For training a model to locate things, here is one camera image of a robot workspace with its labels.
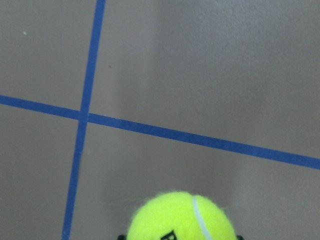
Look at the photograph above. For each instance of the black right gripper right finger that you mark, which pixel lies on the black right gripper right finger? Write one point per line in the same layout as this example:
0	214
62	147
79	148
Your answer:
239	237

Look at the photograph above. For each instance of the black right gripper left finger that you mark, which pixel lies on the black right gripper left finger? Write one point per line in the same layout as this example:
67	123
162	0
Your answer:
122	237

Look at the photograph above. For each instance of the yellow Roland Garros tennis ball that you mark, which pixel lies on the yellow Roland Garros tennis ball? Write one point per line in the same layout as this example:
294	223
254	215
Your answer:
180	216

